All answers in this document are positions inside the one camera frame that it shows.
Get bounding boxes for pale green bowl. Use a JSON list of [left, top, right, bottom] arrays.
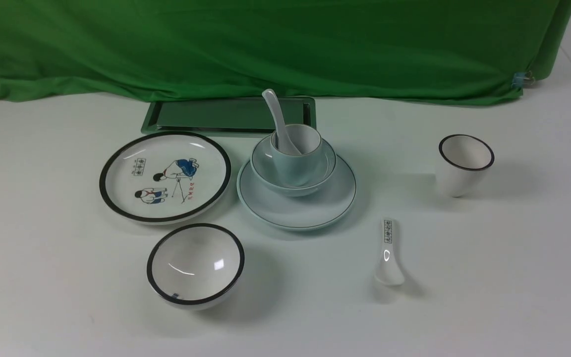
[[251, 135, 338, 197]]

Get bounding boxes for pale green round cup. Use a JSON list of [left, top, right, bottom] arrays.
[[270, 124, 323, 187]]

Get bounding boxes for plain white spoon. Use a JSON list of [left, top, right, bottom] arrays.
[[261, 89, 301, 156]]

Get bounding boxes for black-rimmed white bowl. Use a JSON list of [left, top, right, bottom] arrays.
[[146, 223, 246, 310]]

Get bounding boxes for black-rimmed illustrated plate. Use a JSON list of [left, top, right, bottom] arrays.
[[98, 132, 232, 225]]

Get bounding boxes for metal rectangular tray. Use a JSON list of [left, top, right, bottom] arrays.
[[141, 97, 317, 137]]

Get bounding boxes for pale green plain plate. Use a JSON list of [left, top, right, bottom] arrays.
[[236, 155, 358, 232]]

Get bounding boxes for white spoon with print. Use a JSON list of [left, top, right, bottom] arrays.
[[374, 218, 405, 287]]

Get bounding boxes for black-rimmed white cup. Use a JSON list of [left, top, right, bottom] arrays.
[[435, 134, 495, 197]]

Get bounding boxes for green backdrop cloth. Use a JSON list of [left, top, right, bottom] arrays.
[[0, 0, 571, 106]]

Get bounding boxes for blue binder clip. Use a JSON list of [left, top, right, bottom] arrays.
[[511, 71, 536, 89]]

